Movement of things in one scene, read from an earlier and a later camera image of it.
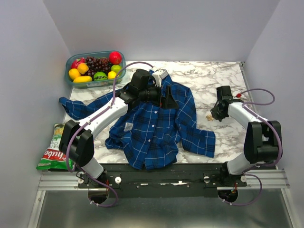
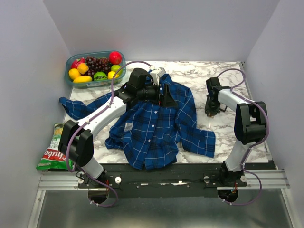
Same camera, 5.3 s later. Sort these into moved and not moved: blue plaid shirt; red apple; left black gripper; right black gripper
Moved: right black gripper
Not moved: left black gripper; red apple; blue plaid shirt
